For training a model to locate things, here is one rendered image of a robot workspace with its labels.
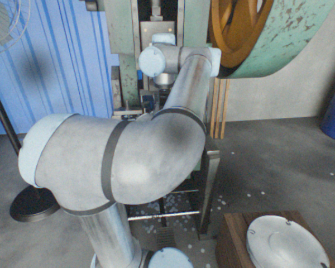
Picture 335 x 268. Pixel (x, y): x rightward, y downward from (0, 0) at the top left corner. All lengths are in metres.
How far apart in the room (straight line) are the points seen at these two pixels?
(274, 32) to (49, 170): 0.70
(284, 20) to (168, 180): 0.62
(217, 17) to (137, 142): 1.15
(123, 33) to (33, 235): 1.32
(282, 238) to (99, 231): 0.83
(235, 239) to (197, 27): 0.91
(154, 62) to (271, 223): 0.87
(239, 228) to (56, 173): 0.93
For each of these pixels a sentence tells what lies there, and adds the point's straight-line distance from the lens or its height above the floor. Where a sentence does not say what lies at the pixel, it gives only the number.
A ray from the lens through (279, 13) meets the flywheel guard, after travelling 0.75.
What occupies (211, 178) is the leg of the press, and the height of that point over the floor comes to 0.49.
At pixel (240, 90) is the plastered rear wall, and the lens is 2.59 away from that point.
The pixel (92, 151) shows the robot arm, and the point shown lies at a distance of 0.27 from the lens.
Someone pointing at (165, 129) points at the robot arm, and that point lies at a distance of 0.27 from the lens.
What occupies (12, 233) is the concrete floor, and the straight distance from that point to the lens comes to 1.75.
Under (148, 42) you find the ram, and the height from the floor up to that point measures 1.10.
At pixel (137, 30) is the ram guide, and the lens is 0.91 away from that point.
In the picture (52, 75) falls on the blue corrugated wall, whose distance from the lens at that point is 2.38.
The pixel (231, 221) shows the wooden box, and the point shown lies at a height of 0.35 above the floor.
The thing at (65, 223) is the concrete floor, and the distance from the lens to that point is 1.64.
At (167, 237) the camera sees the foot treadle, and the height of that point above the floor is 0.16.
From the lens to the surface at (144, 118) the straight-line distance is 0.94.
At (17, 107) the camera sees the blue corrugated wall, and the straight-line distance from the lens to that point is 2.66.
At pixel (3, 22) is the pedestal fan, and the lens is 1.32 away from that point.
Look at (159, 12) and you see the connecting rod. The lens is 1.00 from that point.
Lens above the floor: 1.23
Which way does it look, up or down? 32 degrees down
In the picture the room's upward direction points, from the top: straight up
